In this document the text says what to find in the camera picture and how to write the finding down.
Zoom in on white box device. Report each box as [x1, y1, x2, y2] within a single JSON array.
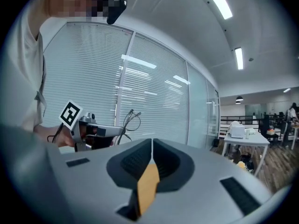
[[228, 121, 246, 139]]

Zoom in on brown eyeglasses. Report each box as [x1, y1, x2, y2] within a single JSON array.
[[116, 109, 142, 146]]

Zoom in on white rectangular table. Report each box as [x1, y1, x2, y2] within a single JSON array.
[[221, 131, 271, 177]]

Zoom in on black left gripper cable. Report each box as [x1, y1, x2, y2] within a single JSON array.
[[47, 124, 64, 143]]

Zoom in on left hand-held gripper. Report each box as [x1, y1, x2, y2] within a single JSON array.
[[58, 100, 124, 153]]

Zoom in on black head-mounted camera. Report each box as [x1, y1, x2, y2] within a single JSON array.
[[107, 0, 128, 25]]

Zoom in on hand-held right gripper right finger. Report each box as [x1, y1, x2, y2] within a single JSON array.
[[140, 138, 290, 224]]

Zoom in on person's white t-shirt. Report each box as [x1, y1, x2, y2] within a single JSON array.
[[7, 8, 47, 132]]

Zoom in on white slatted window blinds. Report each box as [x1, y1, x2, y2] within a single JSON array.
[[43, 22, 220, 149]]

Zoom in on black metal railing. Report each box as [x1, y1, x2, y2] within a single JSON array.
[[221, 115, 260, 126]]

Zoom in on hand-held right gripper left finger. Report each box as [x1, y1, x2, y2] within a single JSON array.
[[50, 138, 153, 224]]

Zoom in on person's head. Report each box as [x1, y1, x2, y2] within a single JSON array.
[[49, 0, 110, 18]]

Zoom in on person's left forearm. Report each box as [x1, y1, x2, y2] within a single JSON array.
[[34, 124, 75, 148]]

